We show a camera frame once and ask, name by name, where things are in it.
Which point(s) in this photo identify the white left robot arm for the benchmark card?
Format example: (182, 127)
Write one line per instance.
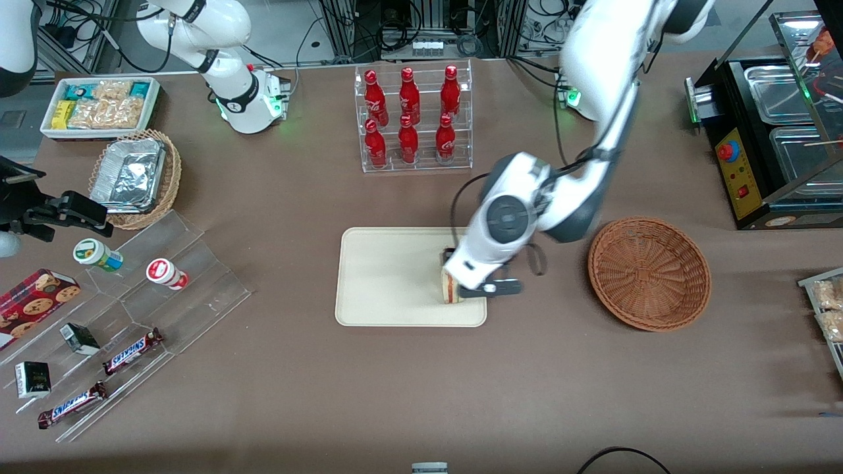
(593, 52)

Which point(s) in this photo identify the brown wicker basket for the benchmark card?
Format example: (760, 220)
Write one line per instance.
(649, 273)

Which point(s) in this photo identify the cream plastic tray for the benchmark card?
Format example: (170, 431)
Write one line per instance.
(388, 276)

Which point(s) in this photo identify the stack of foil trays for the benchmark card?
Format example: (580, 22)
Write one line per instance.
(128, 174)

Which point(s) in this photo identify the clear acrylic bottle rack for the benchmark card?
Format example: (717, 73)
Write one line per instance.
(425, 141)

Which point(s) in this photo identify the grey white device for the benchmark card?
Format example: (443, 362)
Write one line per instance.
(429, 468)

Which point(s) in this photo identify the white snack bin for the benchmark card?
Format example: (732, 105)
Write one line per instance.
(151, 108)

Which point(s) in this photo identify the red cola bottle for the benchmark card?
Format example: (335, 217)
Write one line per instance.
(409, 95)
(446, 141)
(450, 92)
(408, 143)
(375, 148)
(375, 99)

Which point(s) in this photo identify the clear acrylic tiered stand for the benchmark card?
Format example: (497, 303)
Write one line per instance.
(164, 309)

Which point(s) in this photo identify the red emergency stop button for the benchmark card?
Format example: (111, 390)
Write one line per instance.
(728, 151)

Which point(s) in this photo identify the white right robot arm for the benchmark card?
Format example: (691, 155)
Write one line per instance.
(230, 99)

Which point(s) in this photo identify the sandwich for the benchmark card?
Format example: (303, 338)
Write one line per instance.
(450, 293)

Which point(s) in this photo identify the teal snack packet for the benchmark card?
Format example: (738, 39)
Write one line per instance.
(140, 89)
(79, 90)

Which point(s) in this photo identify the white power strip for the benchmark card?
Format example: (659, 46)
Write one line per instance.
(428, 46)

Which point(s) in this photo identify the clear bag of crackers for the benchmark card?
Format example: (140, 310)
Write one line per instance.
(105, 113)
(112, 89)

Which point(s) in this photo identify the clear bag of snacks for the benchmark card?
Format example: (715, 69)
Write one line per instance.
(828, 293)
(831, 326)

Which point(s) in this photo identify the red-lidded yogurt bottle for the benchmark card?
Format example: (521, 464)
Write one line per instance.
(164, 272)

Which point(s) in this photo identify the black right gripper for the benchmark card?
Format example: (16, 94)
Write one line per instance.
(14, 197)

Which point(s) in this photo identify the green-lidded white bottle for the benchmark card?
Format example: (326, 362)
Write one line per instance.
(95, 254)

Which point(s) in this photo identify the small dark green carton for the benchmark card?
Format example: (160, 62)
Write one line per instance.
(33, 380)
(80, 338)

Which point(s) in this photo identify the steel food pan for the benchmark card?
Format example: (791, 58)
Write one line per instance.
(807, 155)
(777, 92)

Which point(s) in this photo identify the black food warmer cabinet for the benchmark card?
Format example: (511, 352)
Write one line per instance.
(744, 191)

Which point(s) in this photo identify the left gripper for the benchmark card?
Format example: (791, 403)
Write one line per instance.
(447, 254)

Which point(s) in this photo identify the yellow snack packet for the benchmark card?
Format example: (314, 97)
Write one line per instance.
(62, 114)

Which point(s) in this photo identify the Snickers chocolate bar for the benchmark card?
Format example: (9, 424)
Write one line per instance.
(132, 351)
(71, 405)

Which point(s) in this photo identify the red tartan cookie box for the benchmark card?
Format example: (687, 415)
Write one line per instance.
(33, 304)

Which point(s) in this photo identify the metal snack tray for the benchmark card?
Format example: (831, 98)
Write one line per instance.
(807, 283)

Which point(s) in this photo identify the light wicker basket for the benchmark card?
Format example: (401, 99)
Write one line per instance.
(170, 178)

